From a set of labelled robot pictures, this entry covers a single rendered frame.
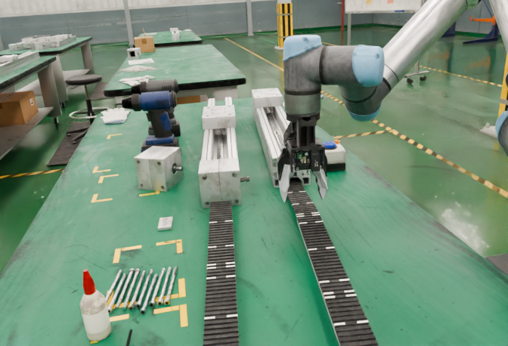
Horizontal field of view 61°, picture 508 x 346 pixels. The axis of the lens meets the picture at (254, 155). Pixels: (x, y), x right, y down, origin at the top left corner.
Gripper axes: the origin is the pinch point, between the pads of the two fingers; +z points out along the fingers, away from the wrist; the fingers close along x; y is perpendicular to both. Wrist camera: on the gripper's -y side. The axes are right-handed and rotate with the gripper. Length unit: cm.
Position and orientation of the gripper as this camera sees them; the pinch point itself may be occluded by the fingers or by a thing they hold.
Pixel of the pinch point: (302, 195)
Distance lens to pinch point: 100.1
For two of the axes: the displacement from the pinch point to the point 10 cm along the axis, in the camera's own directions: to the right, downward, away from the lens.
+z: 0.6, 9.4, 3.4
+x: 10.0, -0.8, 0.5
